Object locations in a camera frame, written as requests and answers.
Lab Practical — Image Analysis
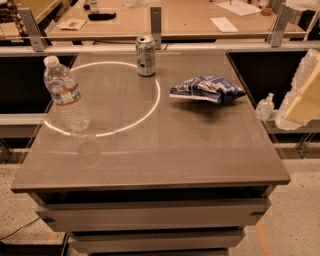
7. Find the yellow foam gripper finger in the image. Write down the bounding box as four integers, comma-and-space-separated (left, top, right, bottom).
293, 49, 320, 97
275, 59, 320, 131

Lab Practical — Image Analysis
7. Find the blue chip bag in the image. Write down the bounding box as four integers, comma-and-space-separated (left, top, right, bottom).
169, 76, 246, 105

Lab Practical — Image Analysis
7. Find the green 7up can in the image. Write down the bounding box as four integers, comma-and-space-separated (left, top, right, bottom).
136, 36, 155, 77

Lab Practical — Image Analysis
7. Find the brown tape roll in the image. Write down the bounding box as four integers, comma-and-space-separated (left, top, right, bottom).
261, 8, 272, 16

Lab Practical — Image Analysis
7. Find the white paper sheet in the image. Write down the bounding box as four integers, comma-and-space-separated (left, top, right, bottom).
217, 0, 261, 16

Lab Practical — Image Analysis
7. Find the white envelope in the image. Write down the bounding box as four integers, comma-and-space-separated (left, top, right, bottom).
211, 17, 238, 33

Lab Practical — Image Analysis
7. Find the upper cabinet drawer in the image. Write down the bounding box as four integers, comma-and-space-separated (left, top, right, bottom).
36, 198, 270, 232

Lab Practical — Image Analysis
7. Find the cabinet drawer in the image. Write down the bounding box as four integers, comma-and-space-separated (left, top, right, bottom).
69, 230, 244, 254
36, 198, 270, 232

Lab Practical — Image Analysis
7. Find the lower cabinet drawer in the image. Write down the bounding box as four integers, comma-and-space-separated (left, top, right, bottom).
69, 230, 244, 254

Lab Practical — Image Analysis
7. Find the black object on desk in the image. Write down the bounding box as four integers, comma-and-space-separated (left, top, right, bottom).
88, 13, 117, 21

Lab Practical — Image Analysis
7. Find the clear plastic water bottle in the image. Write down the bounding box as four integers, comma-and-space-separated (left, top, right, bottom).
43, 56, 91, 133

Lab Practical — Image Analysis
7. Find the brown paper packet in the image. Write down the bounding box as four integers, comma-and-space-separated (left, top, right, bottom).
58, 18, 86, 31

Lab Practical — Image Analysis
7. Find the right metal bracket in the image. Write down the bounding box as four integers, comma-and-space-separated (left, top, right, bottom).
267, 3, 296, 47

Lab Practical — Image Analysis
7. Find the metal bracket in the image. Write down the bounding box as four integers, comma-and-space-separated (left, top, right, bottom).
150, 6, 162, 50
267, 3, 296, 47
18, 8, 47, 52

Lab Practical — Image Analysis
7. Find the middle metal bracket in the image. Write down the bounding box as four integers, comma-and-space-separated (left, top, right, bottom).
150, 6, 162, 50

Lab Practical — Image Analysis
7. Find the left metal bracket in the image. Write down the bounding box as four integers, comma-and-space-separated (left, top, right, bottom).
18, 8, 47, 52

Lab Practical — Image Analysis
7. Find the black floor cable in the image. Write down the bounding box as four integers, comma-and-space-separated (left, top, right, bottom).
0, 217, 40, 242

